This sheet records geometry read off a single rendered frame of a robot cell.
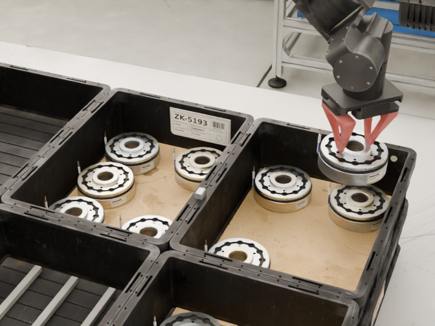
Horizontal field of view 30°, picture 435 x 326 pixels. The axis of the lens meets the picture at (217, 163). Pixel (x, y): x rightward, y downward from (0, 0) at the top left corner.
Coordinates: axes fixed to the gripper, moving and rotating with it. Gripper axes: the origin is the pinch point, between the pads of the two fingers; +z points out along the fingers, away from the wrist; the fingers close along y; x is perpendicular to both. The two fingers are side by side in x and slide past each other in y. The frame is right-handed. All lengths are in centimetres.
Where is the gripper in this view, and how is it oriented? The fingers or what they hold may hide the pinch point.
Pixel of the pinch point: (354, 142)
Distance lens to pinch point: 123.5
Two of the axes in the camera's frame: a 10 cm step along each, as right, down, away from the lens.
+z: -0.2, 8.1, 5.9
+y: 9.2, -2.2, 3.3
